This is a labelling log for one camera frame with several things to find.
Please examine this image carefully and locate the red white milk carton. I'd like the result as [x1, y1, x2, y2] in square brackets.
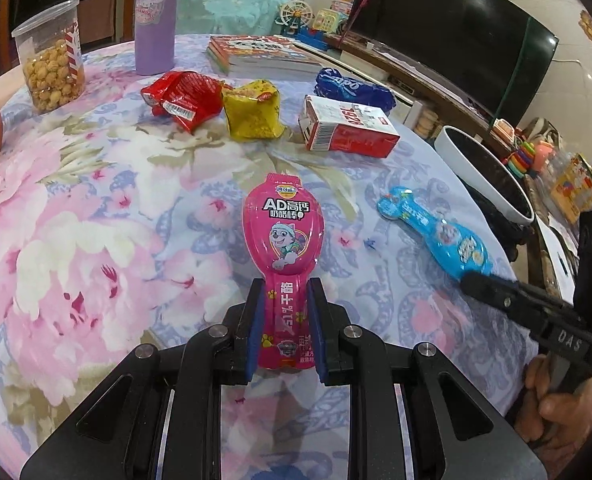
[298, 95, 401, 159]

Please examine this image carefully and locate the yellow orange toy box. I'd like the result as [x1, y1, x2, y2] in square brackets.
[551, 155, 592, 223]

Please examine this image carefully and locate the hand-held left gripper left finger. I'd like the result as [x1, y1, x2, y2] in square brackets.
[20, 277, 269, 480]

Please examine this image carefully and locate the red snack packet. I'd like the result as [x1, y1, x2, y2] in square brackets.
[140, 71, 225, 134]

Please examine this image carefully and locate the blue snack packet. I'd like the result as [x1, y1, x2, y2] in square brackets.
[315, 66, 395, 111]

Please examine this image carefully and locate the clear jar of snack balls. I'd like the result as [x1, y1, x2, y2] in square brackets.
[12, 0, 85, 115]

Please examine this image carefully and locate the colourful book stack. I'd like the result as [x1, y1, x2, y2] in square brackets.
[207, 34, 323, 81]

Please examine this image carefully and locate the white bin with black bag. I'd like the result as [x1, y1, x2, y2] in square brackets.
[434, 125, 535, 261]

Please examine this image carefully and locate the wooden framed glass door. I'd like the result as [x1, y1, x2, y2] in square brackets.
[0, 0, 139, 56]

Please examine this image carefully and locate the blue cheese stick wrapper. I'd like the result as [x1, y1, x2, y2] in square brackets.
[377, 186, 493, 281]

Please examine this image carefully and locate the white television cabinet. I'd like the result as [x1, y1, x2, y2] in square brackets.
[326, 40, 527, 161]

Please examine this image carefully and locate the yellow round container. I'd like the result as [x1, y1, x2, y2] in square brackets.
[416, 110, 437, 138]

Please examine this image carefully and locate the toy ferris wheel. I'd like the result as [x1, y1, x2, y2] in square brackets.
[276, 0, 337, 51]

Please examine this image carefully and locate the pink rod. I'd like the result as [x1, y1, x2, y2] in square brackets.
[348, 0, 394, 46]

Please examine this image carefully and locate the purple thermos bottle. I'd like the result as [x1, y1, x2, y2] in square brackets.
[134, 0, 181, 76]

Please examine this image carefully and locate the yellow snack packet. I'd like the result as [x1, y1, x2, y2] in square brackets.
[222, 79, 287, 141]

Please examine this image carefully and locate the black flat television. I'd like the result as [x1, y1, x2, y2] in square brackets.
[343, 0, 559, 128]

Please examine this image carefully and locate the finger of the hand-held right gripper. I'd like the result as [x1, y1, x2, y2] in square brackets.
[458, 271, 544, 333]

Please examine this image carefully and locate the rainbow stacking ring toy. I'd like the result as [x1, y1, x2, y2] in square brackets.
[506, 140, 534, 178]

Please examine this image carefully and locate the green rod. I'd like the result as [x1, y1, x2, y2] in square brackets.
[496, 17, 532, 116]

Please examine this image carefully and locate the teal cloth cover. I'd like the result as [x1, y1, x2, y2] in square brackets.
[178, 0, 289, 36]

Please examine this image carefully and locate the colourful toy house box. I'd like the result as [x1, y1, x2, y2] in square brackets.
[312, 8, 344, 36]

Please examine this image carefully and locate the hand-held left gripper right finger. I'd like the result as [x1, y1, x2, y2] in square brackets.
[308, 276, 547, 480]

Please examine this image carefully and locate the person's right hand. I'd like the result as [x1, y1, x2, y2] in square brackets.
[523, 357, 592, 453]

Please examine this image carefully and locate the beige bag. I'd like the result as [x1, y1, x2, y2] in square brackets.
[523, 117, 559, 141]

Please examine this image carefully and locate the pink cheese stick wrapper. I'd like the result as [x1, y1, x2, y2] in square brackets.
[242, 172, 325, 373]

